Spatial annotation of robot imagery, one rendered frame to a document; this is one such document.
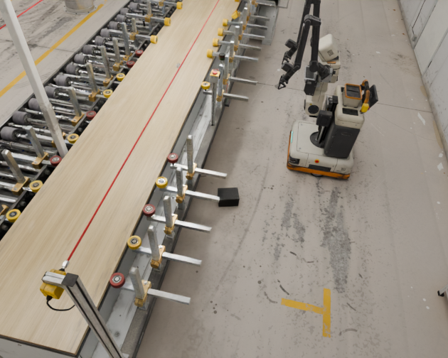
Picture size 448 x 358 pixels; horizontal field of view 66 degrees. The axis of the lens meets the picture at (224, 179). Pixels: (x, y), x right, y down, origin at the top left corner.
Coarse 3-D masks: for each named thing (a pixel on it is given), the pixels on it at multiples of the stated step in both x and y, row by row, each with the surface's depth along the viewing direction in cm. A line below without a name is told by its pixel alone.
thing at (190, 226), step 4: (152, 216) 231; (156, 216) 231; (152, 220) 231; (156, 220) 230; (160, 220) 230; (164, 220) 229; (176, 220) 230; (176, 224) 229; (180, 224) 228; (184, 224) 228; (188, 224) 228; (192, 224) 228; (196, 224) 229; (188, 228) 229; (192, 228) 228; (196, 228) 227; (200, 228) 227; (204, 228) 227; (208, 228) 227; (208, 232) 228
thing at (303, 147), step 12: (300, 132) 382; (312, 132) 383; (300, 144) 369; (312, 144) 370; (288, 156) 380; (300, 156) 360; (312, 156) 359; (324, 156) 359; (348, 156) 361; (288, 168) 374; (300, 168) 370; (312, 168) 367; (324, 168) 364; (336, 168) 361; (348, 168) 358
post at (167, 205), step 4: (164, 196) 207; (164, 200) 205; (168, 200) 204; (164, 204) 207; (168, 204) 207; (164, 208) 211; (168, 208) 210; (164, 212) 214; (168, 212) 213; (168, 216) 216; (168, 220) 220; (172, 220) 224; (168, 224) 223; (168, 236) 234; (172, 236) 234
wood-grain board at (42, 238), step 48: (192, 0) 452; (240, 0) 461; (192, 48) 368; (144, 96) 307; (192, 96) 311; (96, 144) 263; (144, 144) 266; (48, 192) 230; (96, 192) 232; (144, 192) 234; (48, 240) 206; (96, 240) 208; (0, 288) 185; (96, 288) 188; (48, 336) 171
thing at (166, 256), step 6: (138, 252) 214; (144, 252) 213; (150, 252) 213; (162, 258) 214; (168, 258) 212; (174, 258) 211; (180, 258) 211; (186, 258) 212; (192, 264) 211; (198, 264) 210
